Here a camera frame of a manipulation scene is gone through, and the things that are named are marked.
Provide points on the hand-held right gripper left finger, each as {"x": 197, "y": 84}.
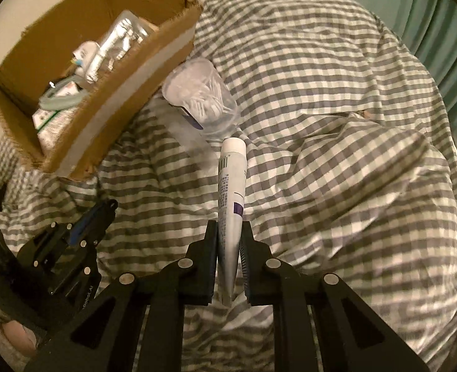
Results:
{"x": 213, "y": 255}

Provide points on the small white bottle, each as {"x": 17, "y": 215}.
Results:
{"x": 84, "y": 54}

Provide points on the green and white medicine box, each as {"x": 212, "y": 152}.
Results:
{"x": 50, "y": 128}

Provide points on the white squeeze tube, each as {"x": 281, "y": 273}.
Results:
{"x": 230, "y": 201}

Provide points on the silver blister pack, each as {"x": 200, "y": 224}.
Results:
{"x": 120, "y": 38}

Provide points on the clear cotton swab container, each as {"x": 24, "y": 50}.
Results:
{"x": 197, "y": 89}

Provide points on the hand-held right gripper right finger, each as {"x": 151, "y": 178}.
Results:
{"x": 246, "y": 257}

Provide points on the cardboard box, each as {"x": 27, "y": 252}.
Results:
{"x": 135, "y": 85}

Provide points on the checked blanket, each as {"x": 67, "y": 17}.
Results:
{"x": 329, "y": 162}

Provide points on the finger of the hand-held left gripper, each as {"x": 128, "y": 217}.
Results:
{"x": 79, "y": 230}
{"x": 96, "y": 232}

